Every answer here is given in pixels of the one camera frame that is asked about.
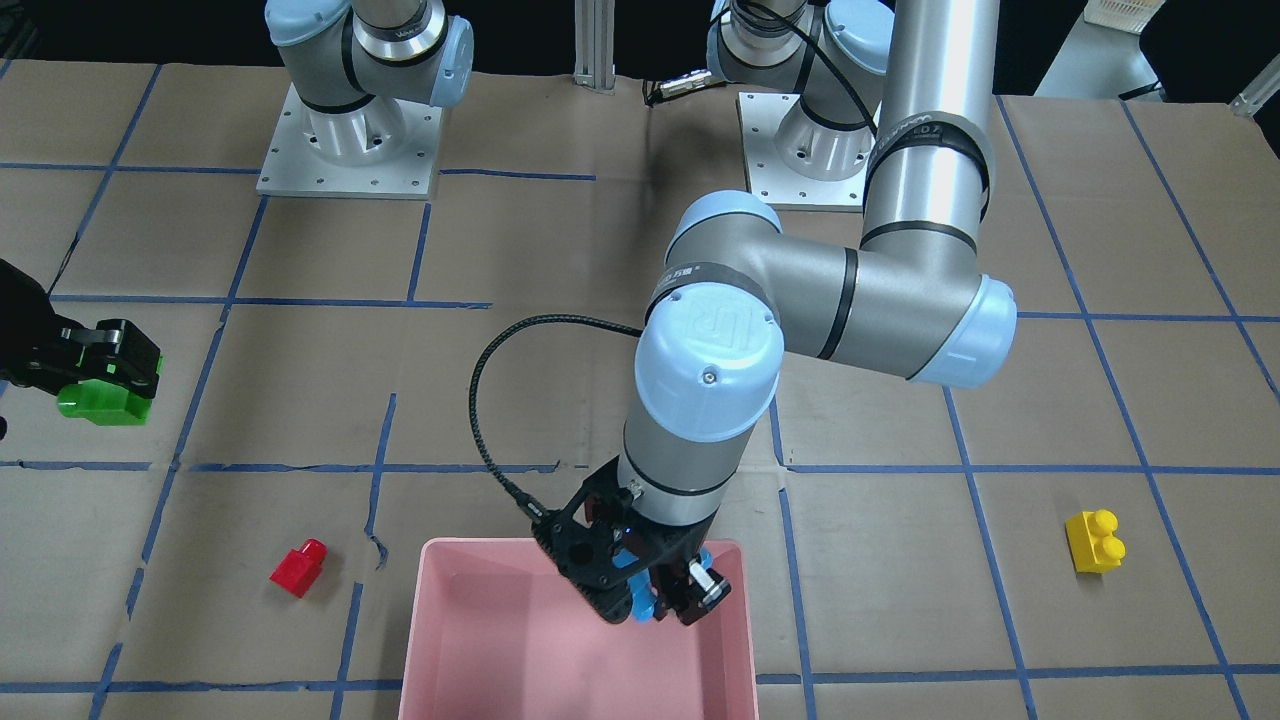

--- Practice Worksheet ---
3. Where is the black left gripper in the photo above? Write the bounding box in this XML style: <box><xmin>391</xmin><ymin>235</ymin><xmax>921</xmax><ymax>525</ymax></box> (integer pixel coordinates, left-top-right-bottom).
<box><xmin>530</xmin><ymin>457</ymin><xmax>733</xmax><ymax>626</ymax></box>

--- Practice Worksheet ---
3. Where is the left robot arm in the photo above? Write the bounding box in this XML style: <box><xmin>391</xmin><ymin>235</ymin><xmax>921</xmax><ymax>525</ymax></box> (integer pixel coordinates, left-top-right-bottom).
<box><xmin>532</xmin><ymin>1</ymin><xmax>1018</xmax><ymax>624</ymax></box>

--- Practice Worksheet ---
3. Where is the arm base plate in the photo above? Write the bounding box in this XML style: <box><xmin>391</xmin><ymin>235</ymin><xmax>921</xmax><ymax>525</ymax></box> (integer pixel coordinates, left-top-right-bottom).
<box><xmin>737</xmin><ymin>91</ymin><xmax>874</xmax><ymax>213</ymax></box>
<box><xmin>256</xmin><ymin>88</ymin><xmax>448</xmax><ymax>201</ymax></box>

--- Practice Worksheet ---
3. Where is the yellow toy block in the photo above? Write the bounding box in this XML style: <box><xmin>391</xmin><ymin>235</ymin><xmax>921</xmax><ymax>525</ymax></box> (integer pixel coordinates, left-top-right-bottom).
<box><xmin>1064</xmin><ymin>509</ymin><xmax>1126</xmax><ymax>574</ymax></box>

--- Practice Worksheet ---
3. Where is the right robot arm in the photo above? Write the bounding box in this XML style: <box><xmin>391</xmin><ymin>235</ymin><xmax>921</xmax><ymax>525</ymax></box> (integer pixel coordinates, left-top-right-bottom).
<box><xmin>1</xmin><ymin>1</ymin><xmax>475</xmax><ymax>401</ymax></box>

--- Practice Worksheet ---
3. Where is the pink plastic box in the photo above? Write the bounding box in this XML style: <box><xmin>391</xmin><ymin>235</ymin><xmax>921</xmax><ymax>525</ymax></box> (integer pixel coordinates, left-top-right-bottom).
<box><xmin>398</xmin><ymin>538</ymin><xmax>759</xmax><ymax>719</ymax></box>

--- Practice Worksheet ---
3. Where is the green toy block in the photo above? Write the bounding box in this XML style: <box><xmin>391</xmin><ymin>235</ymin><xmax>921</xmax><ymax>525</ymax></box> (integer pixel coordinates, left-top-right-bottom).
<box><xmin>56</xmin><ymin>379</ymin><xmax>152</xmax><ymax>427</ymax></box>

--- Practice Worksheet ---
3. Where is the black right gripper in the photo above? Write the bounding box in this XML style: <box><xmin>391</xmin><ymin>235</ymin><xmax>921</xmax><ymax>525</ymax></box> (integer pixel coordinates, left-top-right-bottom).
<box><xmin>1</xmin><ymin>260</ymin><xmax>163</xmax><ymax>400</ymax></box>

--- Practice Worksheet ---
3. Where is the red toy block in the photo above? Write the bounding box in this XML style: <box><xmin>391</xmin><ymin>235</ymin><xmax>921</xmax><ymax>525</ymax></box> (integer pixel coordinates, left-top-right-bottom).
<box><xmin>268</xmin><ymin>538</ymin><xmax>328</xmax><ymax>600</ymax></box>

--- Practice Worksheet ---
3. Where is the aluminium frame post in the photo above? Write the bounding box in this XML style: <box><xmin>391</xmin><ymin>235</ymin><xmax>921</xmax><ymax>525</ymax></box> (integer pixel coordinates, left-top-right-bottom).
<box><xmin>573</xmin><ymin>0</ymin><xmax>616</xmax><ymax>94</ymax></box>

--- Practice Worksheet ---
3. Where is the blue toy block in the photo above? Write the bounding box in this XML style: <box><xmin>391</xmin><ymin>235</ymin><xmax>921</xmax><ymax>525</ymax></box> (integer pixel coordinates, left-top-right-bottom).
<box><xmin>612</xmin><ymin>550</ymin><xmax>659</xmax><ymax>623</ymax></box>

